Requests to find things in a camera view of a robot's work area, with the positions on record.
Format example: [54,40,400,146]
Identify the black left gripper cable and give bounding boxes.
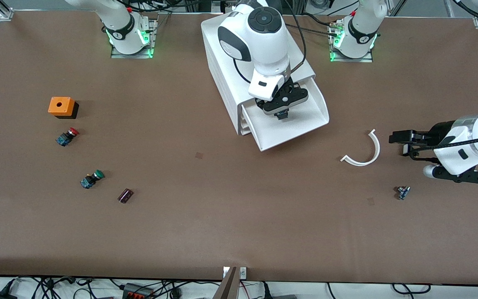
[411,0,478,162]

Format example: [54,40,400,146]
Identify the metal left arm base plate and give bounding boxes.
[329,21,374,63]

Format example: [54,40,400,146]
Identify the white drawer cabinet shell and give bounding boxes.
[201,0,316,137]

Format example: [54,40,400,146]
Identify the white curved plastic strip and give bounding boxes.
[340,129,381,167]

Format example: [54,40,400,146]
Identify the green push button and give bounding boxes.
[80,169,105,189]

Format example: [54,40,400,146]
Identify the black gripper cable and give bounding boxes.
[411,0,478,162]
[232,12,307,83]

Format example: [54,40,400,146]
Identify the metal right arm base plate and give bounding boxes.
[110,17,158,59]

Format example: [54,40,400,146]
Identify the black power strip red switches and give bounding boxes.
[122,283,155,299]

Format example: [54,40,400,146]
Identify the black looped floor cable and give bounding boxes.
[392,283,432,295]

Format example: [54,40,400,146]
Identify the white metal bracket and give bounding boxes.
[222,267,247,279]

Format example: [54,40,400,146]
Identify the thick black base cable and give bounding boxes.
[291,23,340,37]

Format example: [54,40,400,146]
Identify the orange box with hole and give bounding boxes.
[48,97,79,120]

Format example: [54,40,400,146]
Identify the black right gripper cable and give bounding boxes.
[232,12,307,83]

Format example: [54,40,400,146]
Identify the brown camera stand pole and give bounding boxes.
[213,267,240,299]

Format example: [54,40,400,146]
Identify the red push button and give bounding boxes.
[55,127,80,147]

